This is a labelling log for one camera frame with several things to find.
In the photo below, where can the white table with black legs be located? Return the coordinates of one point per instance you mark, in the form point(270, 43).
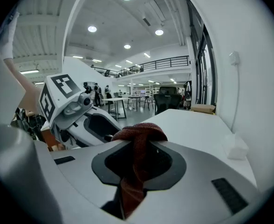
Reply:
point(139, 97)
point(114, 100)

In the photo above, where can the brown cardboard box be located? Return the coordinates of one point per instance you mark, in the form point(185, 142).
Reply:
point(202, 108)

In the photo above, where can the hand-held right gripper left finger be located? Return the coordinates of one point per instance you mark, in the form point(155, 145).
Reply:
point(85, 176)

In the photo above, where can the coat rack with clothes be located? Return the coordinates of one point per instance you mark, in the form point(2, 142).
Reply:
point(187, 94)

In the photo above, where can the black window frame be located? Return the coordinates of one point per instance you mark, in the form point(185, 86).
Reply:
point(205, 55)

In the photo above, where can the black mezzanine railing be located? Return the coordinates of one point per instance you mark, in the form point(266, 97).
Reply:
point(155, 64)

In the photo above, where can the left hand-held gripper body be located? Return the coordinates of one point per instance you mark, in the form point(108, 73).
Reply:
point(57, 94)

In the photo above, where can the dark red cloth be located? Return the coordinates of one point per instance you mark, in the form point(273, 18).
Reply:
point(137, 167)

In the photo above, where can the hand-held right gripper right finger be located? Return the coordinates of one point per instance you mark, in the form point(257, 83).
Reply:
point(193, 190)

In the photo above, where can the white wall socket box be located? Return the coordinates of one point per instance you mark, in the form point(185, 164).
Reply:
point(234, 58)

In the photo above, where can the small white packet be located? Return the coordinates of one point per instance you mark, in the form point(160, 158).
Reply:
point(236, 147)

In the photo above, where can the person's white shirt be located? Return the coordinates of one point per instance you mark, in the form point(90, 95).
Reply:
point(7, 38)

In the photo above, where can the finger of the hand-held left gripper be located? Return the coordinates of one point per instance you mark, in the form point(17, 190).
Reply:
point(105, 115)
point(78, 136)

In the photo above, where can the person's left forearm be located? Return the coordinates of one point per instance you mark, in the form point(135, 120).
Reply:
point(22, 83)

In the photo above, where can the black office chair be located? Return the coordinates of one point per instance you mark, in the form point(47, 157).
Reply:
point(167, 99)

